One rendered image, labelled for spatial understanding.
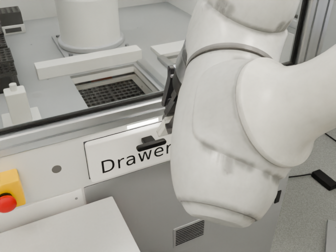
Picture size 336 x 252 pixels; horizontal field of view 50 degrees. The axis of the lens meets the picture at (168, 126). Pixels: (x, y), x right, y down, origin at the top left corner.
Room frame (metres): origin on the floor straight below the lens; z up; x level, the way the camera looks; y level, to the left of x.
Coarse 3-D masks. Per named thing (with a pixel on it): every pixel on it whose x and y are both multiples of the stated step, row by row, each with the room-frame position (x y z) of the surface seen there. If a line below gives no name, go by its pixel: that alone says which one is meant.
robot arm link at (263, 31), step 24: (216, 0) 0.38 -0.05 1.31; (240, 0) 0.36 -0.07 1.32; (264, 0) 0.36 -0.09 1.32; (288, 0) 0.36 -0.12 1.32; (192, 24) 0.41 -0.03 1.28; (216, 24) 0.37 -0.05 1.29; (240, 24) 0.37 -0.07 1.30; (264, 24) 0.36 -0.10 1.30; (288, 24) 0.38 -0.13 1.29; (192, 48) 0.37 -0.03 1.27; (216, 48) 0.35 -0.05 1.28; (240, 48) 0.34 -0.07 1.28; (264, 48) 0.35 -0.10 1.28
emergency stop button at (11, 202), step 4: (4, 196) 0.52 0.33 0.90; (8, 196) 0.52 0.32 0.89; (12, 196) 0.53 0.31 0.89; (0, 200) 0.51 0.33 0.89; (4, 200) 0.51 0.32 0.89; (8, 200) 0.52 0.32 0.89; (12, 200) 0.52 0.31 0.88; (0, 204) 0.51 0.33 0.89; (4, 204) 0.51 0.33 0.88; (8, 204) 0.51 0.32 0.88; (12, 204) 0.52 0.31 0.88; (0, 208) 0.51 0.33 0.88; (4, 208) 0.51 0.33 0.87; (8, 208) 0.51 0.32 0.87; (12, 208) 0.52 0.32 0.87; (4, 212) 0.51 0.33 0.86
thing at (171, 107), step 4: (172, 92) 0.55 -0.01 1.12; (172, 96) 0.55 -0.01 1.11; (176, 96) 0.54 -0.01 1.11; (172, 100) 0.56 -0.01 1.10; (176, 100) 0.55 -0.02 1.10; (168, 104) 0.57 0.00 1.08; (172, 104) 0.56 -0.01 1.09; (168, 108) 0.57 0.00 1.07; (172, 108) 0.57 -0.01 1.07; (164, 112) 0.58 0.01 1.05; (168, 112) 0.57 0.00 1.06
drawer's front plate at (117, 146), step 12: (132, 132) 0.70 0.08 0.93; (144, 132) 0.71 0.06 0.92; (156, 132) 0.72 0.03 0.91; (84, 144) 0.66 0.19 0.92; (96, 144) 0.65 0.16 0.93; (108, 144) 0.67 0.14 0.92; (120, 144) 0.68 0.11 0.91; (132, 144) 0.69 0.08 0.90; (168, 144) 0.73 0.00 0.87; (96, 156) 0.65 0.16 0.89; (108, 156) 0.66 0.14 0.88; (120, 156) 0.68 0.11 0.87; (144, 156) 0.70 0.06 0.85; (156, 156) 0.72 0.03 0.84; (168, 156) 0.73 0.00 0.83; (96, 168) 0.65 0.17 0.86; (108, 168) 0.66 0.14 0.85; (120, 168) 0.68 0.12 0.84; (132, 168) 0.69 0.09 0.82; (96, 180) 0.65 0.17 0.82
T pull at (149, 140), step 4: (148, 136) 0.70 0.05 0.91; (144, 140) 0.69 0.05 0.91; (148, 140) 0.69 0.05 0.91; (152, 140) 0.69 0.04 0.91; (156, 140) 0.69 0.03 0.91; (160, 140) 0.69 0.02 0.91; (164, 140) 0.69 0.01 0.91; (140, 144) 0.67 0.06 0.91; (144, 144) 0.67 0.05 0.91; (148, 144) 0.67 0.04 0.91; (152, 144) 0.68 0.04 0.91; (156, 144) 0.68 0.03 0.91; (160, 144) 0.68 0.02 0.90; (136, 148) 0.66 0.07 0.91; (140, 148) 0.66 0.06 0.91; (144, 148) 0.67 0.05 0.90; (148, 148) 0.67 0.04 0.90
